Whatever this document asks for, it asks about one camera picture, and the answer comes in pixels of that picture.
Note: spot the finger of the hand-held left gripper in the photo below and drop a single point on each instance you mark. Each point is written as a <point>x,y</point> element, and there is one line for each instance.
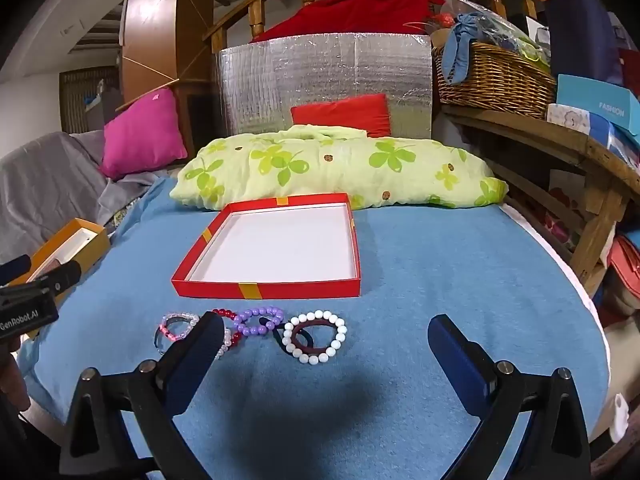
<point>15,266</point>
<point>62,276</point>

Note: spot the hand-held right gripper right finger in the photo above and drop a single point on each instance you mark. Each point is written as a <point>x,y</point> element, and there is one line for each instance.
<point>457,360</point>

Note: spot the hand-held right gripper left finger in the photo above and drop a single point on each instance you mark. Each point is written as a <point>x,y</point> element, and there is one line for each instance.
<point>197,360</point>

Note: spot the silver metal bangle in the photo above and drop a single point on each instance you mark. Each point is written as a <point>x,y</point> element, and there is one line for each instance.
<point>157,344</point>

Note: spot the maroon bangle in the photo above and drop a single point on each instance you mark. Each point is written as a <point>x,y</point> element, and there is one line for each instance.
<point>307,328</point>

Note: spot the red shallow cardboard box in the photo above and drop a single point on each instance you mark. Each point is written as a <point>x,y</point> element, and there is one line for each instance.
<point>280,240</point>

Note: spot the orange cardboard box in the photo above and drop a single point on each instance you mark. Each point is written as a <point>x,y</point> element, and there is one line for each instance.
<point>90,247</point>

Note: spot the grey blanket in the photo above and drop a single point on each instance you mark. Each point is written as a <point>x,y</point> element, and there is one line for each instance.
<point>45,185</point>

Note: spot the magenta pillow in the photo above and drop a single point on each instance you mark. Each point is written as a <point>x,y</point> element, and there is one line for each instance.
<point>142,132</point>

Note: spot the brown lattice screen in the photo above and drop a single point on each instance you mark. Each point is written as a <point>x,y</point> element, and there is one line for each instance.
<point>80,100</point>

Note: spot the red bag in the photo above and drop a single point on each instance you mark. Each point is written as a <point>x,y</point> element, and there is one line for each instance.
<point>625,270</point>

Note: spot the green floral pillow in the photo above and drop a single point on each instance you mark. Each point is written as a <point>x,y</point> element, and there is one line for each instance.
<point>325,165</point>

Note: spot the white patterned box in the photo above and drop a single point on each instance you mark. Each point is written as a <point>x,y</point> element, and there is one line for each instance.
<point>570,120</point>

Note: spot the brown wooden cabinet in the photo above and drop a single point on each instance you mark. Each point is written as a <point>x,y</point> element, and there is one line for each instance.
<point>155,25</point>

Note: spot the red cushion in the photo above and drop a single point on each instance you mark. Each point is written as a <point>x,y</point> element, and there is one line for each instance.
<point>345,115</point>

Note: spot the blue plastic package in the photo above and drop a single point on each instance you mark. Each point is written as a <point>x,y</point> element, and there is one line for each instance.
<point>622,142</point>

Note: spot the wicker basket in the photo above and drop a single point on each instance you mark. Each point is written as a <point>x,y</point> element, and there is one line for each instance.
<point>495,80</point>

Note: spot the teal cardboard box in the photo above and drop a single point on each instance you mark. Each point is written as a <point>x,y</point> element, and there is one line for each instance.
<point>595,97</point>

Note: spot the blue denim cloth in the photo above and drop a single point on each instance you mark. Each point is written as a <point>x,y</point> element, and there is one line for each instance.
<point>457,45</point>

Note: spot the silver foil insulation panel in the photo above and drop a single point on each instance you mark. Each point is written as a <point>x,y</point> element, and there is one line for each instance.
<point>325,70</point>

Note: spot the wooden railing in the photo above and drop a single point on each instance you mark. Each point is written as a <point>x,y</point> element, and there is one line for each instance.
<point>257,12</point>

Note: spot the clear plastic bag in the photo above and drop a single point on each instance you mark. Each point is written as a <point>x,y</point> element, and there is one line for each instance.
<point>505,25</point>

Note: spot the red cloth bundle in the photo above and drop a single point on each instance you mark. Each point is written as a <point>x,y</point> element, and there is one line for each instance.
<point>360,10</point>

